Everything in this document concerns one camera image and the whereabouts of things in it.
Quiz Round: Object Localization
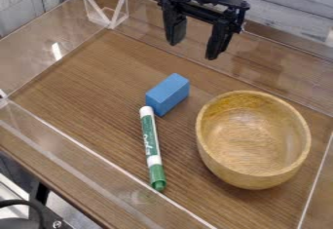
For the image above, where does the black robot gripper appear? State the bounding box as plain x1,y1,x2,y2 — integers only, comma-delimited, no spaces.
159,0,250,60

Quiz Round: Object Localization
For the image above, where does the green and white marker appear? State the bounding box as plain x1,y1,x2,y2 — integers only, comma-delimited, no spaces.
139,106,167,192

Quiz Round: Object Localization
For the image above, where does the brown wooden bowl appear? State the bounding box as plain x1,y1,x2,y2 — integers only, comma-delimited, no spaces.
195,91,310,190

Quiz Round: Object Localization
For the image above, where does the blue rectangular block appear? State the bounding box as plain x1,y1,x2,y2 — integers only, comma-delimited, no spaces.
146,73,190,116

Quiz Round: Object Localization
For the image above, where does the clear acrylic tray wall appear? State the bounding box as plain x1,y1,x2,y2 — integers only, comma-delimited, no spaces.
0,0,333,229

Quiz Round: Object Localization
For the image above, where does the black metal table frame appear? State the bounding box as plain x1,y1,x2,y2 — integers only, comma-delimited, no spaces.
0,152,74,229

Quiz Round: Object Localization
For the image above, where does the black cable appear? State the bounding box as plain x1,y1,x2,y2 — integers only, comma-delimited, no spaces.
0,199,48,229

